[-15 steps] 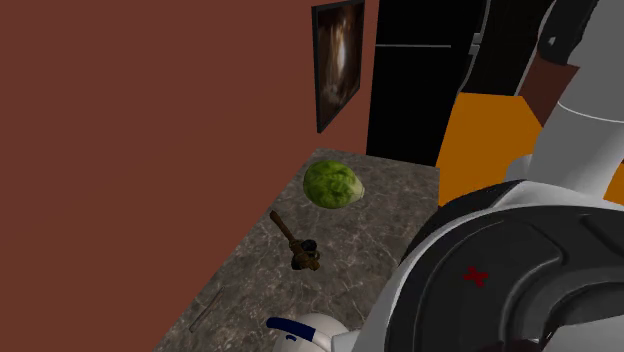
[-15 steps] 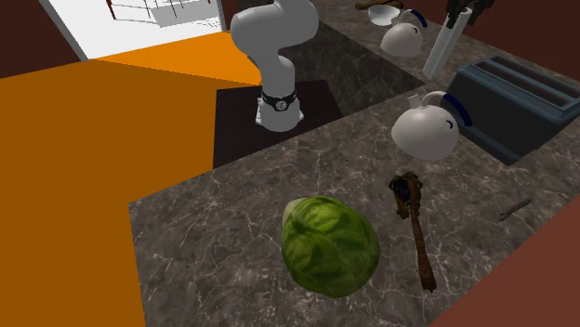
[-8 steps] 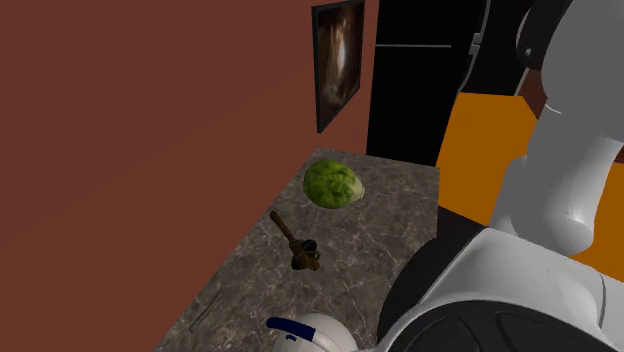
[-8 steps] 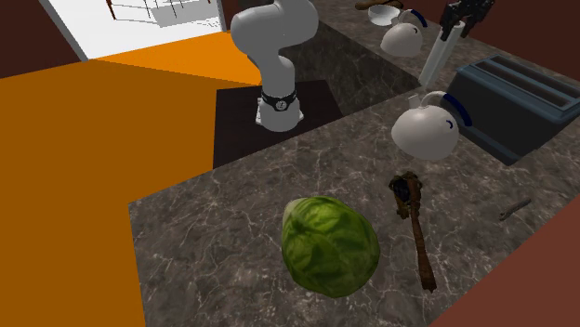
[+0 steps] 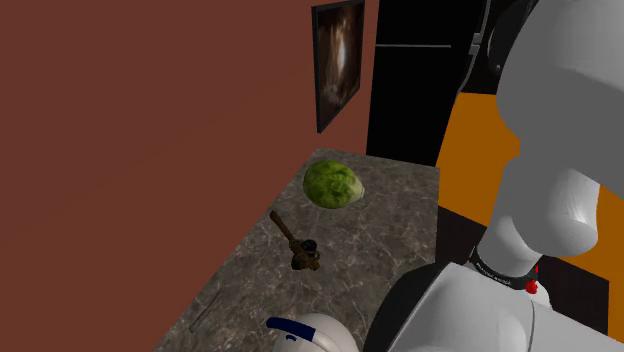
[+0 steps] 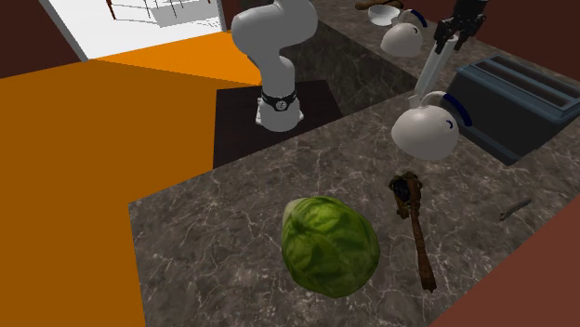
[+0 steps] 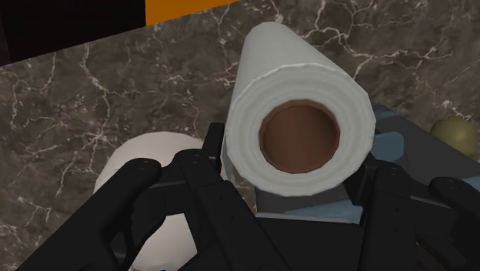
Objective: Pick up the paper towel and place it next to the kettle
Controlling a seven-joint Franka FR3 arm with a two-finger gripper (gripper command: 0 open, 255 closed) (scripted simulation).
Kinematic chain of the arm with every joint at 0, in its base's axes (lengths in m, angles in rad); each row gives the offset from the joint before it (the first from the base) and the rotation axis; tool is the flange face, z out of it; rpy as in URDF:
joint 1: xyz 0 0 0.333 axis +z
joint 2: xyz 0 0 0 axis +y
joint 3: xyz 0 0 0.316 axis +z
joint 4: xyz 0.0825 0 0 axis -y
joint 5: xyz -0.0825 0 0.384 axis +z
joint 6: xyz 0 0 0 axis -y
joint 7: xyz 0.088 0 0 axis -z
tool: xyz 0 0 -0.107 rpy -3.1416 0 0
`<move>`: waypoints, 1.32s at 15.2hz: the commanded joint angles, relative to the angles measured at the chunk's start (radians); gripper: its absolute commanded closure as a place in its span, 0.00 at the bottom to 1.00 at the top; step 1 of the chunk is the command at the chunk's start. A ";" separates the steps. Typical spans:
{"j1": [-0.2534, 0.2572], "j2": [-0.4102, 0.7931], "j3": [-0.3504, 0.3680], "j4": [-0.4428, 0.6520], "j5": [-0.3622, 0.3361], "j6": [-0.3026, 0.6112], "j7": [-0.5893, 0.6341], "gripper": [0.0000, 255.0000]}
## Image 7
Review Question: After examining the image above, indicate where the white paper towel roll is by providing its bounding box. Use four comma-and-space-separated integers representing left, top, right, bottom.
224, 21, 377, 198

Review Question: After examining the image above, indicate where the olive green ball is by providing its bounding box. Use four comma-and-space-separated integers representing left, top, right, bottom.
429, 115, 479, 159

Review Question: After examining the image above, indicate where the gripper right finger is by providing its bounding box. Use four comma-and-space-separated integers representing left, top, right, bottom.
345, 152, 480, 271

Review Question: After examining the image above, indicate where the white toilet paper roll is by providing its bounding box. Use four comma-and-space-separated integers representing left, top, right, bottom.
93, 131, 206, 271

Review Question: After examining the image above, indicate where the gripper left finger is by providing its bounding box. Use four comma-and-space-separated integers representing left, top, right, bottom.
16, 122, 292, 271

